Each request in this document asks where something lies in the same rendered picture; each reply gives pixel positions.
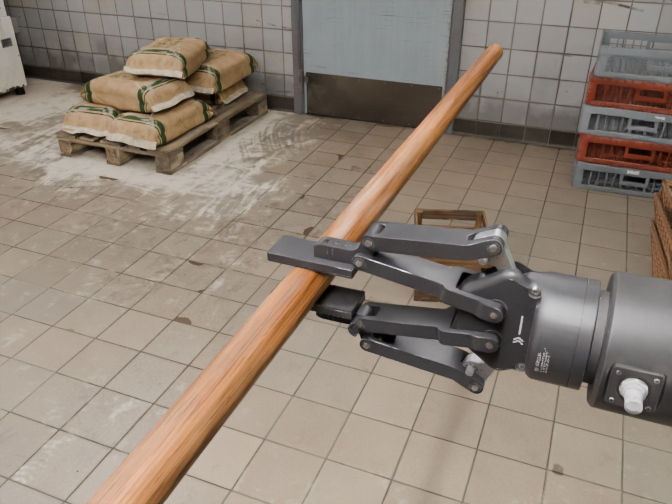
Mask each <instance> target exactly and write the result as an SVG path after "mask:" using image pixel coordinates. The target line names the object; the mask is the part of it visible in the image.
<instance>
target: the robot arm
mask: <svg viewBox="0 0 672 504"><path fill-rule="evenodd" d="M508 235H509V230H508V228H507V227H506V226H505V225H503V224H495V225H491V226H487V227H483V228H478V229H474V230H472V229H460V228H449V227H438V226H427V225H415V224H404V223H393V222H382V221H376V222H374V223H373V224H372V225H371V227H370V228H369V229H368V231H367V232H366V233H365V234H364V236H363V237H362V238H361V241H360V242H354V241H349V240H344V239H339V238H334V237H329V236H325V237H321V238H320V239H319V240H318V241H317V242H316V241H311V240H307V239H302V238H297V237H292V236H287V235H283V236H282V237H281V238H280V239H279V240H278V241H277V242H276V243H275V244H274V245H273V246H272V247H271V248H270V249H269V250H268V251H267V258H268V261H272V262H276V263H281V264H285V265H290V266H294V267H299V268H303V269H308V270H312V271H317V272H322V273H326V274H331V275H335V276H340V277H344V278H349V279H352V278H353V277H354V276H355V274H356V273H357V271H358V270H360V271H363V272H366V273H369V274H372V275H374V276H377V277H380V278H383V279H386V280H389V281H392V282H395V283H398V284H401V285H404V286H407V287H410V288H412V289H415V290H418V291H421V292H424V293H427V294H430V295H433V296H436V297H438V298H440V299H441V301H442V302H443V303H444V304H446V305H450V307H448V308H446V309H440V308H430V307H419V306H408V305H397V304H386V303H376V302H365V303H363V302H364V300H365V291H360V290H356V289H351V288H346V287H341V286H336V285H331V284H330V285H329V286H328V287H327V289H326V290H325V291H324V293H323V294H322V295H321V297H320V298H319V299H318V301H317V302H316V303H315V304H314V306H313V307H312V308H311V310H310V311H315V312H316V315H317V316H318V317H320V318H322V319H326V320H331V321H335V322H339V323H344V324H348V325H349V326H348V331H349V333H350V334H351V335H352V336H354V337H356V336H357V335H358V333H359V335H360V338H361V340H360V343H359V344H360V347H361V348H362V349H363V350H364V351H367V352H370V353H373V354H376V355H379V356H382V357H385V358H388V359H391V360H394V361H397V362H400V363H403V364H406V365H409V366H412V367H415V368H418V369H421V370H424V371H428V372H431V373H434V374H437V375H440V376H443V377H446V378H449V379H452V380H453V381H455V382H456V383H458V384H459V385H461V386H463V387H464V388H466V389H467V390H469V391H470V392H472V393H475V394H479V393H481V392H482V391H483V389H484V385H485V382H486V380H487V379H488V377H489V376H490V375H491V374H492V373H493V372H494V371H495V370H499V371H504V370H510V369H517V370H521V371H523V372H524V373H525V374H526V375H527V377H529V378H530V379H533V380H537V381H541V382H546V383H550V384H554V385H558V386H562V387H566V388H570V389H574V390H579V389H580V387H581V384H582V382H584V383H588V386H587V402H588V404H589V405H590V407H593V408H597V409H601V410H605V411H609V412H613V413H617V414H621V415H625V416H629V417H633V418H637V419H641V420H645V421H649V422H653V423H657V424H661V425H665V426H669V427H672V280H667V279H662V278H656V277H651V276H645V275H640V274H634V273H629V272H623V271H618V270H617V271H616V272H614V273H613V274H612V275H611V277H610V279H609V282H608V285H607V289H606V291H605V290H600V288H601V281H600V280H596V279H591V278H585V277H580V276H574V275H569V274H564V273H559V272H553V271H549V272H537V271H534V270H532V269H530V268H528V267H527V266H525V265H524V264H523V263H521V262H518V261H514V260H513V257H512V255H511V252H510V249H509V246H508V244H507V238H508ZM418 256H422V257H432V258H441V259H450V260H460V261H472V260H478V261H479V263H480V264H481V265H486V264H491V265H493V267H490V268H488V269H485V270H483V271H480V272H476V271H473V270H469V269H466V268H463V267H460V266H455V267H448V266H445V265H442V264H439V263H436V262H433V261H430V260H427V259H424V258H421V257H418ZM458 286H460V287H459V289H457V288H458ZM362 303H363V304H362ZM379 339H381V340H379ZM436 340H438V341H436ZM455 346H456V347H455ZM457 347H465V348H469V349H470V350H471V351H472V354H470V353H469V352H467V351H465V350H462V349H460V348H457Z"/></svg>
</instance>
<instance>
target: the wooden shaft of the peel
mask: <svg viewBox="0 0 672 504"><path fill-rule="evenodd" d="M502 56H503V48H502V47H501V46H500V45H499V44H491V45H490V46H489V47H488V48H487V49H486V50H485V51H484V52H483V53H482V54H481V56H480V57H479V58H478V59H477V60H476V61H475V62H474V64H473V65H472V66H471V67H470V68H469V69H468V70H467V71H466V73H465V74H464V75H463V76H462V77H461V78H460V79H459V81H458V82H457V83H456V84H455V85H454V86H453V87H452V88H451V90H450V91H449V92H448V93H447V94H446V95H445V96H444V98H443V99H442V100H441V101H440V102H439V103H438V104H437V106H436V107H435V108H434V109H433V110H432V111H431V112H430V113H429V115H428V116H427V117H426V118H425V119H424V120H423V121H422V123H421V124H420V125H419V126H418V127H417V128H416V129H415V130H414V132H413V133H412V134H411V135H410V136H409V137H408V138H407V140H406V141H405V142H404V143H403V144H402V145H401V146H400V147H399V149H398V150H397V151H396V152H395V153H394V154H393V155H392V157H391V158H390V159H389V160H388V161H387V162H386V163H385V164H384V166H383V167H382V168H381V169H380V170H379V171H378V172H377V174H376V175H375V176H374V177H373V178H372V179H371V180H370V181H369V183H368V184H367V185H366V186H365V187H364V188H363V189H362V191H361V192H360V193H359V194H358V195H357V196H356V197H355V198H354V200H353V201H352V202H351V203H350V204H349V205H348V206H347V208H346V209H345V210H344V211H343V212H342V213H341V214H340V215H339V217H338V218H337V219H336V220H335V221H334V222H333V223H332V225H331V226H330V227H329V228H328V229H327V230H326V231H325V232H324V234H323V235H322V236H321V237H325V236H329V237H334V238H339V239H344V240H349V241H354V242H360V241H361V238H362V237H363V236H364V234H365V233H366V232H367V231H368V229H369V228H370V227H371V225H372V224H373V223H374V222H376V221H378V220H379V219H380V217H381V216H382V215H383V213H384V212H385V211H386V209H387V208H388V207H389V205H390V204H391V203H392V201H393V200H394V199H395V197H396V196H397V195H398V193H399V192H400V191H401V190H402V188H403V187H404V186H405V184H406V183H407V182H408V180H409V179H410V178H411V176H412V175H413V174H414V172H415V171H416V170H417V168H418V167H419V166H420V164H421V163H422V162H423V160H424V159H425V158H426V156H427V155H428V154H429V153H430V151H431V150H432V149H433V147H434V146H435V145H436V143H437V142H438V141H439V139H440V138H441V137H442V135H443V134H444V133H445V131H446V130H447V129H448V127H449V126H450V125H451V123H452V122H453V121H454V119H455V118H456V117H457V116H458V114H459V113H460V112H461V110H462V109H463V108H464V106H465V105H466V104H467V102H468V101H469V100H470V98H471V97H472V96H473V94H474V93H475V92H476V90H477V89H478V88H479V86H480V85H481V84H482V82H483V81H484V80H485V79H486V77H487V76H488V75H489V73H490V72H491V71H492V69H493V68H494V67H495V65H496V64H497V63H498V61H499V60H500V59H501V57H502ZM321 237H320V238H321ZM320 238H319V239H320ZM319 239H318V240H319ZM318 240H317V241H318ZM335 277H336V276H335V275H331V274H326V273H322V272H317V271H312V270H308V269H303V268H299V267H294V268H293V269H292V270H291V271H290V272H289V273H288V274H287V276H286V277H285V278H284V279H283V280H282V281H281V282H280V283H279V285H278V286H277V287H276V288H275V289H274V290H273V291H272V293H271V294H270V295H269V296H268V297H267V298H266V299H265V300H264V302H263V303H262V304H261V305H260V306H259V307H258V308H257V310H256V311H255V312H254V313H253V314H252V315H251V316H250V317H249V319H248V320H247V321H246V322H245V323H244V324H243V325H242V327H241V328H240V329H239V330H238V331H237V332H236V333H235V334H234V336H233V337H232V338H231V339H230V340H229V341H228V342H227V344H226V345H225V346H224V347H223V348H222V349H221V350H220V351H219V353H218V354H217V355H216V356H215V357H214V358H213V359H212V361H211V362H210V363H209V364H208V365H207V366H206V367H205V368H204V370H203V371H202V372H201V373H200V374H199V375H198V376H197V378H196V379H195V380H194V381H193V382H192V383H191V384H190V385H189V387H188V388H187V389H186V390H185V391H184V392H183V393H182V395H181V396H180V397H179V398H178V399H177V400H176V401H175V402H174V404H173V405H172V406H171V407H170V408H169V409H168V410H167V412H166V413H165V414H164V415H163V416H162V417H161V418H160V419H159V421H158V422H157V423H156V424H155V425H154V426H153V427H152V429H151V430H150V431H149V432H148V433H147V434H146V435H145V436H144V438H143V439H142V440H141V441H140V442H139V443H138V444H137V446H136V447H135V448H134V449H133V450H132V451H131V452H130V453H129V455H128V456H127V457H126V458H125V459H124V460H123V461H122V463H121V464H120V465H119V466H118V467H117V468H116V469H115V470H114V472H113V473H112V474H111V475H110V476H109V477H108V478H107V480H106V481H105V482H104V483H103V484H102V485H101V486H100V487H99V489H98V490H97V491H96V492H95V493H94V494H93V495H92V497H91V498H90V499H89V500H88V501H87V502H86V503H85V504H164V503H165V501H166V500H167V499H168V497H169V496H170V495H171V493H172V492H173V491H174V489H175V488H176V487H177V486H178V484H179V483H180V482H181V480H182V479H183V478H184V476H185V475H186V474H187V472H188V471H189V470H190V468H191V467H192V466H193V464H194V463H195V462H196V460H197V459H198V458H199V456H200V455H201V454H202V452H203V451H204V450H205V449H206V447H207V446H208V445H209V443H210V442H211V441H212V439H213V438H214V437H215V435H216V434H217V433H218V431H219V430H220V429H221V427H222V426H223V425H224V423H225V422H226V421H227V419H228V418H229V417H230V415H231V414H232V413H233V412H234V410H235V409H236V408H237V406H238V405H239V404H240V402H241V401H242V400H243V398H244V397H245V396H246V394H247V393H248V392H249V390H250V389H251V388H252V386H253V385H254V384H255V382H256V381H257V380H258V378H259V377H260V376H261V375H262V373H263V372H264V371H265V369H266V368H267V367H268V365H269V364H270V363H271V361H272V360H273V359H274V357H275V356H276V355H277V353H278V352H279V351H280V349H281V348H282V347H283V345H284V344H285V343H286V341H287V340H288V339H289V338H290V336H291V335H292V334H293V332H294V331H295V330H296V328H297V327H298V326H299V324H300V323H301V322H302V320H303V319H304V318H305V316H306V315H307V314H308V312H309V311H310V310H311V308H312V307H313V306H314V304H315V303H316V302H317V301H318V299H319V298H320V297H321V295H322V294H323V293H324V291H325V290H326V289H327V287H328V286H329V285H330V283H331V282H332V281H333V279H334V278H335Z"/></svg>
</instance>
